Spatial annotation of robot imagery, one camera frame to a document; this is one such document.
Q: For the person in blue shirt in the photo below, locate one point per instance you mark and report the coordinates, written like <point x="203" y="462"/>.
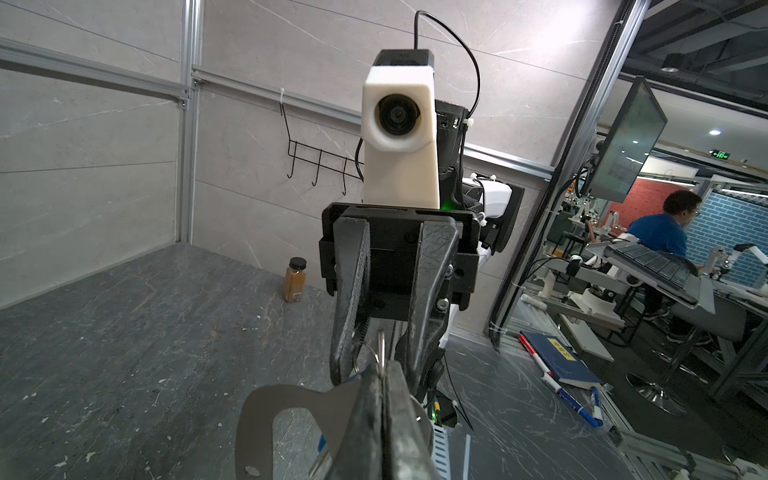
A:
<point x="664" y="233"/>

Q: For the red white pen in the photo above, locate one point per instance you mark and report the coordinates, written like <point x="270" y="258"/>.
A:
<point x="591" y="412"/>

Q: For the brown spice bottle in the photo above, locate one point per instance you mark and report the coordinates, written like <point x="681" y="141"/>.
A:
<point x="294" y="280"/>

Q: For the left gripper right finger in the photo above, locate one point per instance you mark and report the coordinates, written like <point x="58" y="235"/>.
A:
<point x="406" y="453"/>

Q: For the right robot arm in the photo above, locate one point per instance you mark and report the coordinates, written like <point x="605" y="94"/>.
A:
<point x="494" y="204"/>

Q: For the black monitor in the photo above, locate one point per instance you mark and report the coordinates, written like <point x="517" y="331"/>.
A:
<point x="630" y="140"/>

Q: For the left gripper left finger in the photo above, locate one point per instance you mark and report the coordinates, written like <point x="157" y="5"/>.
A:
<point x="361" y="453"/>

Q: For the blue book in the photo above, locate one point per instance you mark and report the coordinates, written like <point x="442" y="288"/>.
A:
<point x="566" y="367"/>

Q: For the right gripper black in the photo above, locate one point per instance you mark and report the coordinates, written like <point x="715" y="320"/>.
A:
<point x="391" y="263"/>

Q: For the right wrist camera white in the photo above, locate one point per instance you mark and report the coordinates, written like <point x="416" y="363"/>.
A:
<point x="399" y="131"/>

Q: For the black wire hook rack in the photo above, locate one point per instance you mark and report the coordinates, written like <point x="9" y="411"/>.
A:
<point x="320" y="159"/>

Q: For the silver metal plate keychain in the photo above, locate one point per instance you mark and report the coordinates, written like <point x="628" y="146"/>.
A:
<point x="279" y="428"/>

